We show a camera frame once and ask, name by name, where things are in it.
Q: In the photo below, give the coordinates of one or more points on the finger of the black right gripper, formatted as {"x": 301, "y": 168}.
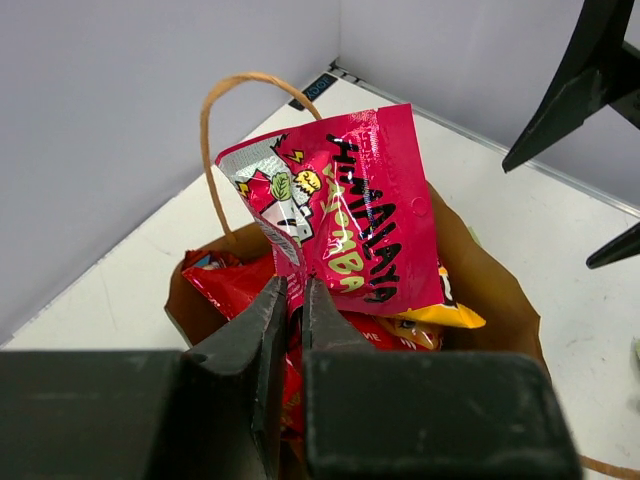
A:
{"x": 599, "y": 69}
{"x": 625, "y": 245}

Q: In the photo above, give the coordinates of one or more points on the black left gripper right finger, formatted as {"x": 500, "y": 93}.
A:
{"x": 374, "y": 414}

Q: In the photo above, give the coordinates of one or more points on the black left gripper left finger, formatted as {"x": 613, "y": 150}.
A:
{"x": 211, "y": 412}

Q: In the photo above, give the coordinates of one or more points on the yellow candy packet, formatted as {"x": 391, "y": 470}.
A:
{"x": 449, "y": 313}

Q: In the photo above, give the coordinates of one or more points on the red cookie snack bag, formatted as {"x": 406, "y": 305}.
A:
{"x": 231, "y": 286}

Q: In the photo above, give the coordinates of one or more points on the pink candy packet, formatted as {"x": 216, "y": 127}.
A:
{"x": 345, "y": 200}

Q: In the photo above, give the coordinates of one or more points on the green paper bag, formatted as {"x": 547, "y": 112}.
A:
{"x": 479, "y": 281}

